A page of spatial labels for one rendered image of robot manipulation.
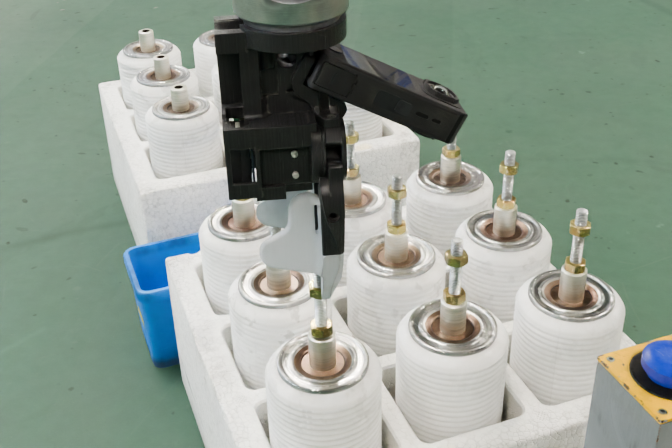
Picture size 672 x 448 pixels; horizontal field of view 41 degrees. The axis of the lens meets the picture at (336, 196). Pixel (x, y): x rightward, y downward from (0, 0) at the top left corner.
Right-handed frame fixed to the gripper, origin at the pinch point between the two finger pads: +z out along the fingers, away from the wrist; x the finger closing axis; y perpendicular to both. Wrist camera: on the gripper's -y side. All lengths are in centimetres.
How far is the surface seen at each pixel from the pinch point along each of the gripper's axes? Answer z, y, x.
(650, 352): 1.5, -20.5, 11.4
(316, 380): 9.0, 1.7, 2.3
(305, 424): 11.8, 2.9, 4.1
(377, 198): 9.1, -7.6, -25.2
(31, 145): 34, 45, -98
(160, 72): 8, 17, -64
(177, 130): 10, 14, -48
